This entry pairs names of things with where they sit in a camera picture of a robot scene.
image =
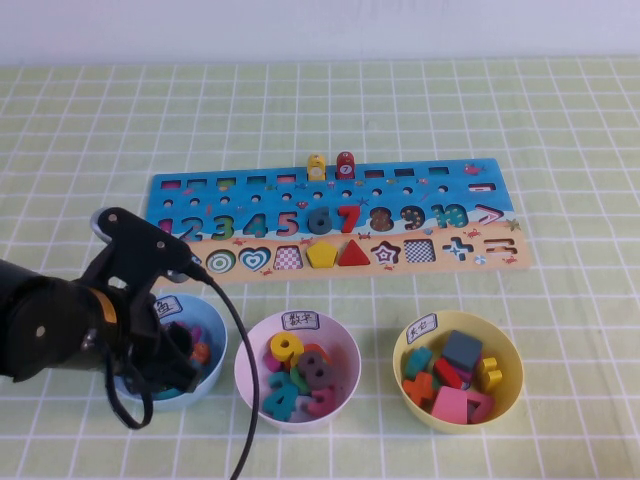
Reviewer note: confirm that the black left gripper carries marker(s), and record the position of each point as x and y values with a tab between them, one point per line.
142	330

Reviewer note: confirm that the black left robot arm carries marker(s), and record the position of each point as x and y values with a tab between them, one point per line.
50	320

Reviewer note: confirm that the paper label on blue bowl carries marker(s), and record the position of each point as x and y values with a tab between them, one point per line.
169	306

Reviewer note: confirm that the light blue bowl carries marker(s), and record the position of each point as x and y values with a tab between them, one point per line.
212	325

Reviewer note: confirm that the green number piece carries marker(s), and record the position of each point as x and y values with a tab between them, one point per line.
299	381

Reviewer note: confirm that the paper label on pink bowl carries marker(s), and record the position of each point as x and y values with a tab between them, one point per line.
301	321

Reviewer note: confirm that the orange number piece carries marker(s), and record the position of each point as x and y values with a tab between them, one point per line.
316	350

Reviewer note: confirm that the pink bowl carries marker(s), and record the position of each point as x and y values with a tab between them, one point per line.
345	350

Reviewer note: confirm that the wooden number puzzle board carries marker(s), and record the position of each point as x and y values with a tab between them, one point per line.
320	200

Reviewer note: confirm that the paper label on yellow bowl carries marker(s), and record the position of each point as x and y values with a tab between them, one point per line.
422	328

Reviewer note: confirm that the yellow bowl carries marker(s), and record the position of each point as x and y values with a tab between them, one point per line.
505	345

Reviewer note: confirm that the teal fish block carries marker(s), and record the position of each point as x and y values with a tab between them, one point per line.
170	394

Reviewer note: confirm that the magenta fish block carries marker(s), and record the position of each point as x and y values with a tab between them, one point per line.
196	335

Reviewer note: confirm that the yellow number nine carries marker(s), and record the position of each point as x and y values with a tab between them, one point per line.
286	350

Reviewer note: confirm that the teal number four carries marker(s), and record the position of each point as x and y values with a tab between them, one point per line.
282	397

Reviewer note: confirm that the grey-brown number eight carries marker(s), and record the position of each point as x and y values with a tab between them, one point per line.
316	370

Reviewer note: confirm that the magenta number three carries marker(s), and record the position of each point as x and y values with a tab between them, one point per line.
322	402

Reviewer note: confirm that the yellow pentagon block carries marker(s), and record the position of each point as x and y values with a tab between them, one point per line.
321	256

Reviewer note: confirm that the grey-blue number six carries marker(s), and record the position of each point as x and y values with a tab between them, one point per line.
320	222

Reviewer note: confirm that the red triangle block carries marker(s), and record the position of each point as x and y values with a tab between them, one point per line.
353	255

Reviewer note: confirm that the red number seven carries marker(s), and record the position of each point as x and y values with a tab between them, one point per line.
351	218

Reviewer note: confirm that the yellow fish block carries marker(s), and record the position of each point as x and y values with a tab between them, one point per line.
316	168

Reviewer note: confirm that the teal plus sign block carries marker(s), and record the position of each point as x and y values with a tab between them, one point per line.
417	362

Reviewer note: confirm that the orange cross sign block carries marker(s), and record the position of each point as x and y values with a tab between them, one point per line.
419	389

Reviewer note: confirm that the red fish block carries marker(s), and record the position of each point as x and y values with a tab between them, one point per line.
346	166

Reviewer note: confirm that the red rectangular block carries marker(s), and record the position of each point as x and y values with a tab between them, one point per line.
447	374

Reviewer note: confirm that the pink trapezoid block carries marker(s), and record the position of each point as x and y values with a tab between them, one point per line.
449	404

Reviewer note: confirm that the dark grey square block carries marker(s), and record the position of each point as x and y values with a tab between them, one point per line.
462	350

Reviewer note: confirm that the pink greater-than sign block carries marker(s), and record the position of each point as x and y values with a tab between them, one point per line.
481	406

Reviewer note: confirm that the yellow equals sign block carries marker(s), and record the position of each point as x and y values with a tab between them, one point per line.
489	375

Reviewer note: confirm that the green checked tablecloth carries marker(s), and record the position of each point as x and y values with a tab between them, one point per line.
400	115

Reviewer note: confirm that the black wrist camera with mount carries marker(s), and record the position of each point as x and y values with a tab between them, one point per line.
140	245

